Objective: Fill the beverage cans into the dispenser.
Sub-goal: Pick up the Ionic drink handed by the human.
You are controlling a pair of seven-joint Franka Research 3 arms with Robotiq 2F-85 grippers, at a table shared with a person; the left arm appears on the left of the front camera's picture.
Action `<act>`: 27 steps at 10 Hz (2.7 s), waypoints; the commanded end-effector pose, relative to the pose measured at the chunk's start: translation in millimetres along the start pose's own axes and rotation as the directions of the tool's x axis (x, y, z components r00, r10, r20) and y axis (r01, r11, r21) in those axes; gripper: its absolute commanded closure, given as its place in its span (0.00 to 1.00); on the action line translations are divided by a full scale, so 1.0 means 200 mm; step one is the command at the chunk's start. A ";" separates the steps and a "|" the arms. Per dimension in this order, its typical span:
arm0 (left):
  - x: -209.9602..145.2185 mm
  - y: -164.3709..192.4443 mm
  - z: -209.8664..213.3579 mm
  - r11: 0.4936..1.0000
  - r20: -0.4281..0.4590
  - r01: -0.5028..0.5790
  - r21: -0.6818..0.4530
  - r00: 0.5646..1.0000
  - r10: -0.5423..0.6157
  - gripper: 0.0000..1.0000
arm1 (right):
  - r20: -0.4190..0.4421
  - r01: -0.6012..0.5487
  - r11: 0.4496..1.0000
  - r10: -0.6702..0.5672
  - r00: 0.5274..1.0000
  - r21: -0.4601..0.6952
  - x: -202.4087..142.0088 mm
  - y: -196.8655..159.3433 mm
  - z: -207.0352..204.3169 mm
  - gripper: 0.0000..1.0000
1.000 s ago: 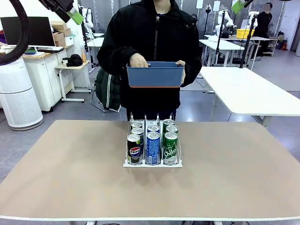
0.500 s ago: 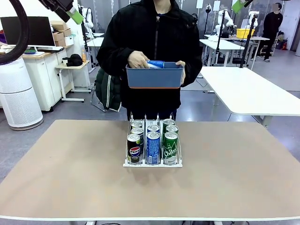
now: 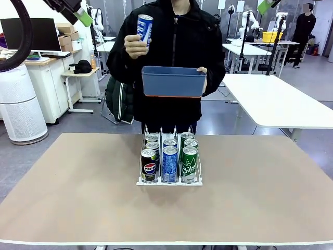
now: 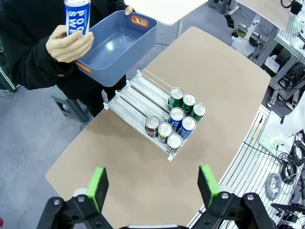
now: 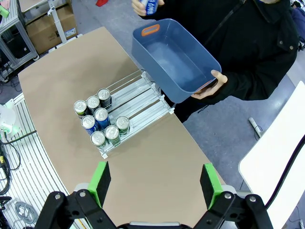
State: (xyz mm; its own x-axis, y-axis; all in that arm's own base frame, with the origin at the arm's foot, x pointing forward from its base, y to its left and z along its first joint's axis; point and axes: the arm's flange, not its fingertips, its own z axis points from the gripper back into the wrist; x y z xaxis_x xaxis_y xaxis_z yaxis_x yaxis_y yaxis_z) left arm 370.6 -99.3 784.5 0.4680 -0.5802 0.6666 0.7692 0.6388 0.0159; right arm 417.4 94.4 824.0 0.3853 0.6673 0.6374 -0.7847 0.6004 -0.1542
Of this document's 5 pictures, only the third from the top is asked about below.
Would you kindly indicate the black Pepsi can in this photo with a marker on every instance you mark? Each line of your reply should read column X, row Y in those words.
column 151, row 138
column 152, row 145
column 148, row 166

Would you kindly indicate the white air purifier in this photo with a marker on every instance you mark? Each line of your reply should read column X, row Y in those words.
column 20, row 109

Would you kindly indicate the white cabinet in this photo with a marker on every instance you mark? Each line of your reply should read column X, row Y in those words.
column 44, row 88

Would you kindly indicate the black tripod stand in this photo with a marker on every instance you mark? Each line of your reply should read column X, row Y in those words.
column 273, row 52

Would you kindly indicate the large white table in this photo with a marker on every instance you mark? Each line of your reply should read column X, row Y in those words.
column 273, row 99

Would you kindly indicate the person's left forearm black sleeve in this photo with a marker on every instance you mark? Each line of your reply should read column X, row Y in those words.
column 214, row 78

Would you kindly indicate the small white box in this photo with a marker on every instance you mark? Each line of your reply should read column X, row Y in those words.
column 76, row 45

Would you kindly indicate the dark green striped jacket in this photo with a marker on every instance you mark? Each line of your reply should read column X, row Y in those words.
column 119, row 101

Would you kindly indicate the person's body black jacket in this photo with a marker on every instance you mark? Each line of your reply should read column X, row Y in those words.
column 182, row 47

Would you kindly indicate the person's right forearm black sleeve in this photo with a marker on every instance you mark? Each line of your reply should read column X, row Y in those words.
column 119, row 67

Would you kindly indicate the green bowl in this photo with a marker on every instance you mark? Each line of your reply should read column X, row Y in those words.
column 33, row 56

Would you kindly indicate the white lab desk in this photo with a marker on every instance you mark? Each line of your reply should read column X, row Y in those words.
column 247, row 49
column 108, row 47

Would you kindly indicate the purple cloth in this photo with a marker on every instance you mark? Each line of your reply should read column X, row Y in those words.
column 2, row 41

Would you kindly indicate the green Chilsung cider can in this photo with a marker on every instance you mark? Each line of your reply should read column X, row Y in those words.
column 187, row 135
column 191, row 142
column 189, row 166

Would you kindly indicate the red fire extinguisher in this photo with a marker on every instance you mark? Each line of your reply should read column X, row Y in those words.
column 314, row 49

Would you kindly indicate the standing person black clothes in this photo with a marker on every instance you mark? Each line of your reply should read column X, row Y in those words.
column 304, row 26

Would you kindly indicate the white paper cup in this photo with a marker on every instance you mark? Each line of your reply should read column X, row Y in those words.
column 72, row 67

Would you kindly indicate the blue Pocari Sweat can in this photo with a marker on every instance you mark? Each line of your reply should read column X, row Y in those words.
column 170, row 142
column 144, row 26
column 170, row 166

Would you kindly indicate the black computer monitor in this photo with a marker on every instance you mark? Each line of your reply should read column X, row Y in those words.
column 44, row 34

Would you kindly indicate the person's left hand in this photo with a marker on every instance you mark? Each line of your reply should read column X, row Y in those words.
column 204, row 70

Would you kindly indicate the person's right hand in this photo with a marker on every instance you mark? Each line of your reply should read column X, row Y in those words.
column 135, row 47

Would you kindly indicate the yellow plastic bin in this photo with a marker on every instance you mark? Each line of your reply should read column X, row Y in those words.
column 269, row 37

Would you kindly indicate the cardboard box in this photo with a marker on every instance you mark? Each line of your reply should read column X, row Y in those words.
column 67, row 47
column 66, row 39
column 65, row 27

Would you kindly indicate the black light stand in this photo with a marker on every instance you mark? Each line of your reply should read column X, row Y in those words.
column 231, row 9

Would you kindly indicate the small wooden top side table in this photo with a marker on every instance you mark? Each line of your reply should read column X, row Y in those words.
column 86, row 71

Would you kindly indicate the black keyboard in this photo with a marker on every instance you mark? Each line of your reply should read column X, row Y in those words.
column 56, row 54

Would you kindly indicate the black cap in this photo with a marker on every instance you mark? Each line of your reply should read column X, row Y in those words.
column 83, row 66

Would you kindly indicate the orange bottle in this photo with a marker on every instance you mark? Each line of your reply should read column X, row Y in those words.
column 93, row 63

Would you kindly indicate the metal chair frame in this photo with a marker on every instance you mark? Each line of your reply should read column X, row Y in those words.
column 114, row 122

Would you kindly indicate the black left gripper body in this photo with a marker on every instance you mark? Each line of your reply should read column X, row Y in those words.
column 63, row 7

